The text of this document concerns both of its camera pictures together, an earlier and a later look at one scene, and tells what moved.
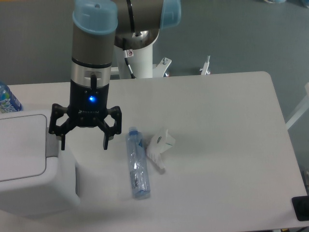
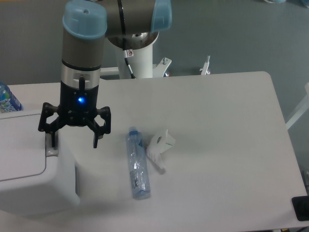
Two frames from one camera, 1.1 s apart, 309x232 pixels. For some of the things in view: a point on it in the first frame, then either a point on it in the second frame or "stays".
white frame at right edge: x=303 y=108 stays
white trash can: x=36 y=175 stays
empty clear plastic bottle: x=136 y=152 stays
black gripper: x=88 y=107 → x=77 y=107
